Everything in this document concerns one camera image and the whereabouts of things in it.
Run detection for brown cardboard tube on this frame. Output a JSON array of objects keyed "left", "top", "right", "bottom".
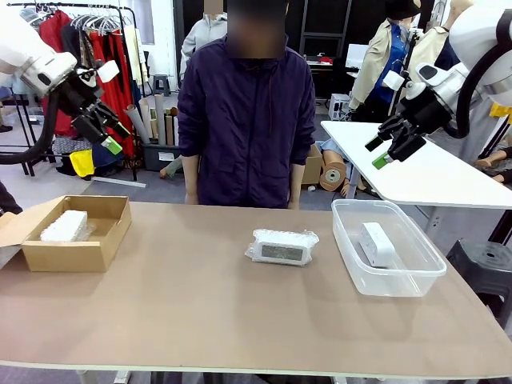
[{"left": 165, "top": 106, "right": 179, "bottom": 147}]

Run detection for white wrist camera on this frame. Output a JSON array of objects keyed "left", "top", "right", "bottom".
[
  {"left": 382, "top": 71, "right": 406, "bottom": 90},
  {"left": 97, "top": 60, "right": 121, "bottom": 84}
]

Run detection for brown paper spool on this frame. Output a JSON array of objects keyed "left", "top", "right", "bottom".
[{"left": 318, "top": 150, "right": 353, "bottom": 194}]

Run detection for yellow cloth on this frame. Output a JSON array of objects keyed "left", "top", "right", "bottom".
[{"left": 70, "top": 150, "right": 96, "bottom": 179}]

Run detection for open brown cardboard box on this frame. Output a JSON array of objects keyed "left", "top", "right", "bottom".
[{"left": 0, "top": 194, "right": 133, "bottom": 274}]

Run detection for clear plastic container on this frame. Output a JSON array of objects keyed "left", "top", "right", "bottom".
[{"left": 330, "top": 198, "right": 448, "bottom": 298}]

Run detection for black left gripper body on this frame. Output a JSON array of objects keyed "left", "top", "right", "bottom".
[{"left": 55, "top": 73, "right": 118, "bottom": 134}]

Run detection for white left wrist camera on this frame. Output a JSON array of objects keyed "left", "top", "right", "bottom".
[{"left": 97, "top": 60, "right": 121, "bottom": 84}]

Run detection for person in purple jacket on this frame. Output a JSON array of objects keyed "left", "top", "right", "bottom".
[{"left": 177, "top": 0, "right": 317, "bottom": 210}]

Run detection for person's right forearm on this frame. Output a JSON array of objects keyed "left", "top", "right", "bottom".
[{"left": 182, "top": 154, "right": 200, "bottom": 191}]

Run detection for white monitor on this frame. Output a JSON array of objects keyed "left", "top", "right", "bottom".
[{"left": 346, "top": 42, "right": 369, "bottom": 69}]

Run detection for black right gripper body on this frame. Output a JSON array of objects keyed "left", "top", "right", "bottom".
[{"left": 378, "top": 94, "right": 453, "bottom": 137}]

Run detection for black white patterned fabric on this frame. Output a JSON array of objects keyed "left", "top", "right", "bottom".
[{"left": 50, "top": 135, "right": 94, "bottom": 158}]

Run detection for mannequin in beige trench coat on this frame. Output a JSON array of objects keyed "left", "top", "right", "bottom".
[{"left": 348, "top": 0, "right": 425, "bottom": 121}]

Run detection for grey paper roll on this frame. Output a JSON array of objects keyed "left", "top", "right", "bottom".
[{"left": 123, "top": 104, "right": 151, "bottom": 145}]

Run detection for black right arm hose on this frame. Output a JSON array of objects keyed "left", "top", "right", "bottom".
[{"left": 442, "top": 7, "right": 512, "bottom": 140}]

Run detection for white computer case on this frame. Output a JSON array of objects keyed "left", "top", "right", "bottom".
[{"left": 328, "top": 93, "right": 353, "bottom": 121}]

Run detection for short red dress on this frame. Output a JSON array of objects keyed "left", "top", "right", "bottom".
[{"left": 38, "top": 10, "right": 73, "bottom": 55}]

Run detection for black left arm hose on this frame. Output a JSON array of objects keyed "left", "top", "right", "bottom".
[{"left": 0, "top": 90, "right": 61, "bottom": 165}]

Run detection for loose mannequin limbs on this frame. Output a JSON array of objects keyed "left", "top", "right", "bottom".
[{"left": 474, "top": 143, "right": 512, "bottom": 185}]

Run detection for white side table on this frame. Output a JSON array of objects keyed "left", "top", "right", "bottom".
[{"left": 321, "top": 119, "right": 512, "bottom": 241}]

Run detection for black tripod stand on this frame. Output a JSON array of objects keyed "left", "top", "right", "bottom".
[{"left": 394, "top": 27, "right": 425, "bottom": 117}]

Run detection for bystander in grey hoodie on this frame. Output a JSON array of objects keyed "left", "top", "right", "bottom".
[{"left": 180, "top": 0, "right": 229, "bottom": 79}]

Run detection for black arm hose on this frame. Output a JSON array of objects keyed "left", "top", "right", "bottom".
[
  {"left": 442, "top": 7, "right": 512, "bottom": 140},
  {"left": 0, "top": 90, "right": 61, "bottom": 165}
]

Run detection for person's left forearm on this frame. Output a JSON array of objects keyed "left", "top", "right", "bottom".
[{"left": 290, "top": 162, "right": 307, "bottom": 197}]

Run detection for black hanging garment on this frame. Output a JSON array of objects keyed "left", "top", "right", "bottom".
[{"left": 62, "top": 23, "right": 95, "bottom": 69}]

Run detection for black desk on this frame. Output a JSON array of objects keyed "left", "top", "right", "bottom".
[{"left": 306, "top": 59, "right": 349, "bottom": 99}]

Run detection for cream hanging garment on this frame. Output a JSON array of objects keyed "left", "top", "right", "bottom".
[{"left": 122, "top": 26, "right": 145, "bottom": 87}]

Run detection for small dark stool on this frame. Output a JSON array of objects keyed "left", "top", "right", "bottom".
[{"left": 153, "top": 74, "right": 171, "bottom": 97}]

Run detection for black plastic stool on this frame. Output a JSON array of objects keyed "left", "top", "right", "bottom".
[{"left": 446, "top": 238, "right": 512, "bottom": 321}]

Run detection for long red dress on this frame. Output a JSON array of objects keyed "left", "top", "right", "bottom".
[{"left": 90, "top": 31, "right": 135, "bottom": 155}]

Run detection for white unwrapped digital clock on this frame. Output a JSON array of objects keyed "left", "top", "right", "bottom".
[{"left": 357, "top": 222, "right": 397, "bottom": 269}]

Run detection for dark grey storage bin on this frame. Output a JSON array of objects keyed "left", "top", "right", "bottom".
[{"left": 142, "top": 142, "right": 185, "bottom": 172}]

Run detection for brown cardboard floor box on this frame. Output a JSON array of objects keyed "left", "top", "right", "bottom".
[{"left": 302, "top": 142, "right": 324, "bottom": 187}]

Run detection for black clothes rack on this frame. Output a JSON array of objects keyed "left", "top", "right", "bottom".
[{"left": 0, "top": 2, "right": 147, "bottom": 188}]

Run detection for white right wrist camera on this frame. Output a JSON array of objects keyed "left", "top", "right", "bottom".
[{"left": 382, "top": 71, "right": 406, "bottom": 90}]

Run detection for black hat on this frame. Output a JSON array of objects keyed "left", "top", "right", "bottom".
[{"left": 386, "top": 0, "right": 421, "bottom": 20}]

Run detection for grey cardboard tube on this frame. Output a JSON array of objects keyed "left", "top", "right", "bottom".
[{"left": 154, "top": 94, "right": 167, "bottom": 146}]

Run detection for bubble white clock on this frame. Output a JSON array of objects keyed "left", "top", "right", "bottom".
[
  {"left": 39, "top": 210, "right": 97, "bottom": 243},
  {"left": 244, "top": 227, "right": 320, "bottom": 266}
]

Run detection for cream cardboard tube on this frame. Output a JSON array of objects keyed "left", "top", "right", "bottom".
[{"left": 138, "top": 98, "right": 158, "bottom": 141}]

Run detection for grey fuzzy garment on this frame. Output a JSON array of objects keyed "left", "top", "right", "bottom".
[{"left": 18, "top": 7, "right": 42, "bottom": 26}]

